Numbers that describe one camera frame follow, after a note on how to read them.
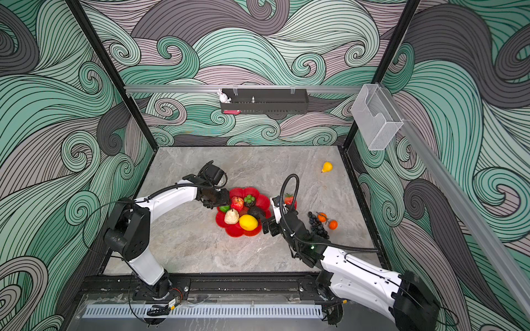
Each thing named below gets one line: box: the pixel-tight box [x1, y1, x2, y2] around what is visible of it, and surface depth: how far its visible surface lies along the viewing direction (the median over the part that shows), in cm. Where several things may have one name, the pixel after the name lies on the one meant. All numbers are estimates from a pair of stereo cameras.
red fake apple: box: [230, 195, 245, 212], surface depth 92 cm
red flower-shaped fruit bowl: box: [215, 186, 272, 238], surface depth 89 cm
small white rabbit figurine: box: [216, 88, 232, 104], surface depth 87 cm
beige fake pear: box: [223, 208, 240, 225], surface depth 87 cm
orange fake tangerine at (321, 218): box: [317, 212, 328, 223], surface depth 92 cm
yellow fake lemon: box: [238, 213, 259, 232], surface depth 87 cm
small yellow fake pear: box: [320, 161, 334, 174], surface depth 110 cm
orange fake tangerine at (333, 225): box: [328, 219, 339, 231], surface depth 89 cm
